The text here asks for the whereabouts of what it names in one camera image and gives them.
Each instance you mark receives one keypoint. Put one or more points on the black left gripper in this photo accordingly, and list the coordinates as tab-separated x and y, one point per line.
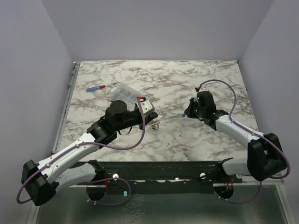
149	117

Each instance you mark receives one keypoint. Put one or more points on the black front mounting rail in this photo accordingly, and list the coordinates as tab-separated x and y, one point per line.
159	177

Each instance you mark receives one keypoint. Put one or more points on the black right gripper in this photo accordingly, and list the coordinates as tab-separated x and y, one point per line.
193	108

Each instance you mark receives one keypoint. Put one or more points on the clear plastic screw organizer box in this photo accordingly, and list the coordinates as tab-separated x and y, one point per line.
126	94

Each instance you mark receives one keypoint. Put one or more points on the aluminium table edge rail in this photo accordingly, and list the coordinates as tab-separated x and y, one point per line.
70	88

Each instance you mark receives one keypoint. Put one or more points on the green key tag key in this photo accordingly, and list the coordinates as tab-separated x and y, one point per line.
155	126

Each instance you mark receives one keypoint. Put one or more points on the blue red handled screwdriver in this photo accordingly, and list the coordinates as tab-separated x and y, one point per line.
96	88

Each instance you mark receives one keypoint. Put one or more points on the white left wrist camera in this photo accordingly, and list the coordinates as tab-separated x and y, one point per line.
145	105

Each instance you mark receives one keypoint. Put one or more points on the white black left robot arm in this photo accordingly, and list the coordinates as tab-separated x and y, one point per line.
41	180

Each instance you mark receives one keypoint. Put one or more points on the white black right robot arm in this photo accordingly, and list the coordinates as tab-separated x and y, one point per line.
264	152

